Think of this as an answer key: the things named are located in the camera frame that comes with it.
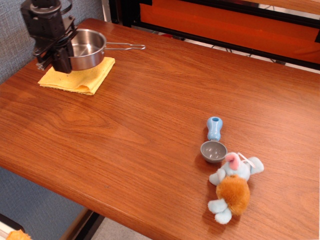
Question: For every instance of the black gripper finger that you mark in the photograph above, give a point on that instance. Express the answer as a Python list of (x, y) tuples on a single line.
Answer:
[(61, 60), (69, 48)]

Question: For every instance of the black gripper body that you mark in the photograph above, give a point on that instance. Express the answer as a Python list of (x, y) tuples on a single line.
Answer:
[(46, 25)]

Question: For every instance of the stainless steel pot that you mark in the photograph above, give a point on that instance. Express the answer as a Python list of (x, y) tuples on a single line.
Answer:
[(89, 48)]

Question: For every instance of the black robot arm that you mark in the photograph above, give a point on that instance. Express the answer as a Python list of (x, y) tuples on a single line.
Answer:
[(52, 33)]

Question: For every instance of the yellow folded cloth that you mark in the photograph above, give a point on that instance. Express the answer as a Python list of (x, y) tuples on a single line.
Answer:
[(83, 81)]

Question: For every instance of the orange fuzzy object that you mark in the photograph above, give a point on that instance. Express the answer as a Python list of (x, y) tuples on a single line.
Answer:
[(18, 235)]

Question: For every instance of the blue and orange plush toy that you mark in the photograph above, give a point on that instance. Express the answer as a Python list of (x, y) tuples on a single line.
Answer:
[(232, 189)]

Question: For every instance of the blue handled grey scoop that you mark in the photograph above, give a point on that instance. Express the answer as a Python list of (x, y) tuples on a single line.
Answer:
[(213, 151)]

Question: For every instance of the orange panel black frame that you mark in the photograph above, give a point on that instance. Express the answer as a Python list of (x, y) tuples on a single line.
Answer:
[(255, 27)]

